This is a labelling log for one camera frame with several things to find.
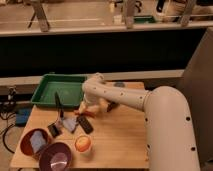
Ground red chili pepper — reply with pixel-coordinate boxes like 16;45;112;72
74;110;95;118

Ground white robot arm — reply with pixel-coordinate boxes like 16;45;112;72
82;73;201;171

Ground green plastic tray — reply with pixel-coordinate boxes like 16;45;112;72
31;74;86;108

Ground black rectangular remote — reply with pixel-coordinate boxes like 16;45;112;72
77;115;93;134

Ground light blue cloth piece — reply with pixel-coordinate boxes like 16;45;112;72
62;118;78;133

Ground orange fruit in cup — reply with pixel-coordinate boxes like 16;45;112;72
75;135;91;153

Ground small black block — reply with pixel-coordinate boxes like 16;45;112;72
48;124;61;138

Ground blue sponge in bowl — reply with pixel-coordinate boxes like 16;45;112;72
30;131;46;153

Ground purple bowl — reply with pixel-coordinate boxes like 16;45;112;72
39;142;72;171

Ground blue box on floor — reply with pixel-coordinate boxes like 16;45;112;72
15;108;32;127

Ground brown bowl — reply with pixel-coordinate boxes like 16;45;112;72
20;128;50;157

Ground black handled knife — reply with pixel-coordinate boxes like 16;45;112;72
55;92;64;119

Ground black cables on floor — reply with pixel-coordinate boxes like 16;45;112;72
0;99;18;154

